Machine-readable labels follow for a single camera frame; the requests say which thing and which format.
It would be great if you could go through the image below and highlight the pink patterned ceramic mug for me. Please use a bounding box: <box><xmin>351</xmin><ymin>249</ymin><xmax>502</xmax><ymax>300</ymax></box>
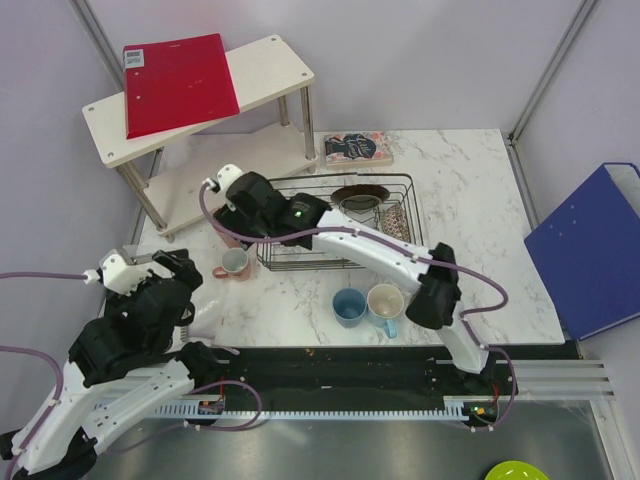
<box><xmin>212</xmin><ymin>248</ymin><xmax>251</xmax><ymax>282</ymax></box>

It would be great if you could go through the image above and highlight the dark brown plate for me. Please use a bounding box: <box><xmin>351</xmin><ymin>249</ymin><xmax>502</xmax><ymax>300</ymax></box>
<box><xmin>330</xmin><ymin>184</ymin><xmax>390</xmax><ymax>212</ymax></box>

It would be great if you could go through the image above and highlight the small blue cup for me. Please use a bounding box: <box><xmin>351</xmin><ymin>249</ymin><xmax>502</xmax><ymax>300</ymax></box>
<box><xmin>332</xmin><ymin>288</ymin><xmax>368</xmax><ymax>329</ymax></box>

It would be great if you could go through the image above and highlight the brown patterned ceramic bowl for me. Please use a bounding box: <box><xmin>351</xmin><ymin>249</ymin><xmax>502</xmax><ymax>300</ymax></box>
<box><xmin>379</xmin><ymin>203</ymin><xmax>411</xmax><ymax>243</ymax></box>

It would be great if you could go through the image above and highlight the light blue ceramic mug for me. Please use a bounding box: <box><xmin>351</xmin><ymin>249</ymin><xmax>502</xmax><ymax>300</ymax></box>
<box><xmin>366</xmin><ymin>284</ymin><xmax>405</xmax><ymax>339</ymax></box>

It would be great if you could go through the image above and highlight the tall pink plastic cup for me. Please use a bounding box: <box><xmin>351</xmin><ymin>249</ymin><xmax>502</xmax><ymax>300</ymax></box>
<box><xmin>216</xmin><ymin>230</ymin><xmax>246</xmax><ymax>250</ymax></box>

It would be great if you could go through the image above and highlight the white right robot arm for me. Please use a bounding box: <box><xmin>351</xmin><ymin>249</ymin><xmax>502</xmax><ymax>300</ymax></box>
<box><xmin>199</xmin><ymin>165</ymin><xmax>494</xmax><ymax>394</ymax></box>

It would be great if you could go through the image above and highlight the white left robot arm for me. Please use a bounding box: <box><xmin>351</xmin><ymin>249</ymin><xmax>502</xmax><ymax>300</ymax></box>
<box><xmin>1</xmin><ymin>249</ymin><xmax>220</xmax><ymax>479</ymax></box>

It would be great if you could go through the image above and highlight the white two-tier shelf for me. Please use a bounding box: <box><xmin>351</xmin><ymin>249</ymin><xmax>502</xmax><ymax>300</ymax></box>
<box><xmin>83</xmin><ymin>35</ymin><xmax>317</xmax><ymax>239</ymax></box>

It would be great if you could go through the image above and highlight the paperback book with dark cover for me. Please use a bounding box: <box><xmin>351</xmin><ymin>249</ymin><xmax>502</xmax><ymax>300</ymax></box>
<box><xmin>324</xmin><ymin>131</ymin><xmax>394</xmax><ymax>170</ymax></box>

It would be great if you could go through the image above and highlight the red folder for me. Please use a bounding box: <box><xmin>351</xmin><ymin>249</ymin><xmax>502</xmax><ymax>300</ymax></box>
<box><xmin>123</xmin><ymin>33</ymin><xmax>240</xmax><ymax>139</ymax></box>

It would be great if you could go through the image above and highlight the green plastic bowl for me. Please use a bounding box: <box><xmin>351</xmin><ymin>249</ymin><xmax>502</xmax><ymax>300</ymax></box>
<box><xmin>484</xmin><ymin>460</ymin><xmax>549</xmax><ymax>480</ymax></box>

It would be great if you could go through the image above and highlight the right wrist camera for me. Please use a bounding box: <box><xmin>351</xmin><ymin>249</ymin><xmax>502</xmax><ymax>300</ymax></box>
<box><xmin>202</xmin><ymin>164</ymin><xmax>244</xmax><ymax>193</ymax></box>

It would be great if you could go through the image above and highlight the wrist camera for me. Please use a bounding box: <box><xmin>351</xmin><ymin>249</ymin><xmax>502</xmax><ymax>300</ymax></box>
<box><xmin>202</xmin><ymin>164</ymin><xmax>244</xmax><ymax>193</ymax></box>
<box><xmin>83</xmin><ymin>250</ymin><xmax>154</xmax><ymax>296</ymax></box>

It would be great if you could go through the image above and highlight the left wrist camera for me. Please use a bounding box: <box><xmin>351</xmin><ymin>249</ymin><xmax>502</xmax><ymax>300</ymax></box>
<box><xmin>83</xmin><ymin>250</ymin><xmax>154</xmax><ymax>296</ymax></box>

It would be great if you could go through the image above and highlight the white slotted cable duct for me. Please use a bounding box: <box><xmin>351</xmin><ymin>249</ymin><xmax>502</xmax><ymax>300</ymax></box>
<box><xmin>143</xmin><ymin>396</ymin><xmax>500</xmax><ymax>425</ymax></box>

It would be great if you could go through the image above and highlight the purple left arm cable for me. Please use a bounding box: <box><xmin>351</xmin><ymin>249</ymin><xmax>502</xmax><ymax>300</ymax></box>
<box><xmin>0</xmin><ymin>271</ymin><xmax>101</xmax><ymax>454</ymax></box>

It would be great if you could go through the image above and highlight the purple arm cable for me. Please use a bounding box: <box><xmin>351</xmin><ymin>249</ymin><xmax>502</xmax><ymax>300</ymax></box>
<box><xmin>0</xmin><ymin>271</ymin><xmax>101</xmax><ymax>454</ymax></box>
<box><xmin>199</xmin><ymin>182</ymin><xmax>516</xmax><ymax>431</ymax></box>

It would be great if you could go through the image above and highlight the black wire dish rack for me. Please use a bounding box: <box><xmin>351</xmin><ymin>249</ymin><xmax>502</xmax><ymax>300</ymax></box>
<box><xmin>257</xmin><ymin>172</ymin><xmax>425</xmax><ymax>271</ymax></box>

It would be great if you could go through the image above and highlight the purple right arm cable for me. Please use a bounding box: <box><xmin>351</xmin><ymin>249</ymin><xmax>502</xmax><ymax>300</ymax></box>
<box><xmin>199</xmin><ymin>182</ymin><xmax>516</xmax><ymax>431</ymax></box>

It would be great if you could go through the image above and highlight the blue ring binder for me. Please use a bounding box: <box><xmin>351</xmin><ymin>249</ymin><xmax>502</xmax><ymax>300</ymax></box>
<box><xmin>524</xmin><ymin>163</ymin><xmax>639</xmax><ymax>340</ymax></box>

